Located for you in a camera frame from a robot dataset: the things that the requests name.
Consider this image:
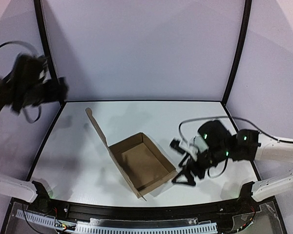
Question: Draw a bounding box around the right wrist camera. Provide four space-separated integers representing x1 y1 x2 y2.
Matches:
169 136 209 157

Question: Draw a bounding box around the black frame post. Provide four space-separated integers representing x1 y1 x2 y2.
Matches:
33 0 65 104
221 0 252 107

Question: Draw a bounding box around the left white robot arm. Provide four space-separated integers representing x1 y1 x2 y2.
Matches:
0 54 68 213

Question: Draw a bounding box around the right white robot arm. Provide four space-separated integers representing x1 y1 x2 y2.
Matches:
170 117 293 203

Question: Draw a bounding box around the white slotted cable duct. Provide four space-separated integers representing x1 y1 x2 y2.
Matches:
12 209 218 234

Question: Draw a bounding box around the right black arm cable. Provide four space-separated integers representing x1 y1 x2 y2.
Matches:
178 116 293 178

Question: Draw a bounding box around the right black frame post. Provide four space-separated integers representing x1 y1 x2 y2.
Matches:
221 0 252 107

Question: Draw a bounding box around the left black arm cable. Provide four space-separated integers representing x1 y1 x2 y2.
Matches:
0 40 43 124

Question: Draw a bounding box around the brown cardboard box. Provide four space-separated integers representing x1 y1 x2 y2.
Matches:
85 107 177 198

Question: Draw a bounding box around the black front frame rail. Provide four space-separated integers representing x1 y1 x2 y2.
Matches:
49 199 242 221

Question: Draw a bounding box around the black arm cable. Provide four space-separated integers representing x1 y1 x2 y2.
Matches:
0 40 43 124
178 116 293 178

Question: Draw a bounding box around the left black frame post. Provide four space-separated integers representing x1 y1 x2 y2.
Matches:
33 0 65 104

